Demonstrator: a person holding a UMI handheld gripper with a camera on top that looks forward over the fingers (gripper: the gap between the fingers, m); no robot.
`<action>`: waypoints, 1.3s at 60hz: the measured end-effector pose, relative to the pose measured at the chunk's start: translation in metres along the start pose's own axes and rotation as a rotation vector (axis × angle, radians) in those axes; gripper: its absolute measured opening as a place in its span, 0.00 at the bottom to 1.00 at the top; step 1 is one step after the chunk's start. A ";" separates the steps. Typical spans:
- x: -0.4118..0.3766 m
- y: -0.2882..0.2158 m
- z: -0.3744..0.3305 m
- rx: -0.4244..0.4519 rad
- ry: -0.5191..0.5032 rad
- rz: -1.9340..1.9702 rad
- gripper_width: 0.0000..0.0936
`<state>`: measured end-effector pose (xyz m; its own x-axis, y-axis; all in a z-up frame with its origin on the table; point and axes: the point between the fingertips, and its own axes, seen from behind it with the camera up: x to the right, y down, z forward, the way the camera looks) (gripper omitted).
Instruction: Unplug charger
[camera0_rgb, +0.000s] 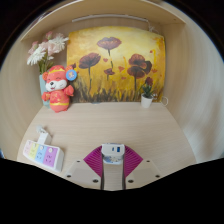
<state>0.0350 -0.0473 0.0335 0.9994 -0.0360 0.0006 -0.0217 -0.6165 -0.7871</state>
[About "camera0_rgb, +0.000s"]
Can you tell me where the red plush toy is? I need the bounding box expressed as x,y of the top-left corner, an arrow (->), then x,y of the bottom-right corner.
41,64 -> 79,114

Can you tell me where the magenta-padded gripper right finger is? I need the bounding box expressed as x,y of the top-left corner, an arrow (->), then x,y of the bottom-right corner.
122,146 -> 163,191

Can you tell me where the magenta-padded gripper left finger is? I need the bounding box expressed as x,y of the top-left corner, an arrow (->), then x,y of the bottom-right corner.
62,145 -> 105,191

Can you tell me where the white light bar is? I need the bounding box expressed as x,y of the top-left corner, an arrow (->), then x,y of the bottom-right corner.
71,13 -> 150,24

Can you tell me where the white pastel-coloured power strip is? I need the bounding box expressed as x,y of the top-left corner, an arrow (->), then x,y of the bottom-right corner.
22,138 -> 65,174

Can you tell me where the thin white cable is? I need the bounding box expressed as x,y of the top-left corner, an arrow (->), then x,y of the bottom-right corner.
160,95 -> 170,108

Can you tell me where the yellow poppy painting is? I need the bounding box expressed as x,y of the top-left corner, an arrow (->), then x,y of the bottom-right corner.
66,25 -> 167,104

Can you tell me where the small plant in white pot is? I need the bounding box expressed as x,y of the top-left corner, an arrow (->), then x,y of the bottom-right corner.
139,82 -> 155,109

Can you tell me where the pink and white flower bouquet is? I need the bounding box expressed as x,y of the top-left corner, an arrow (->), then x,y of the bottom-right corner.
26,30 -> 70,75

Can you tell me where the white charger block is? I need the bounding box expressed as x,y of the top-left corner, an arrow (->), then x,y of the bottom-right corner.
100,142 -> 126,165

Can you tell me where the teal vase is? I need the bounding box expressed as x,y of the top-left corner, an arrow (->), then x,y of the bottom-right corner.
38,73 -> 51,107

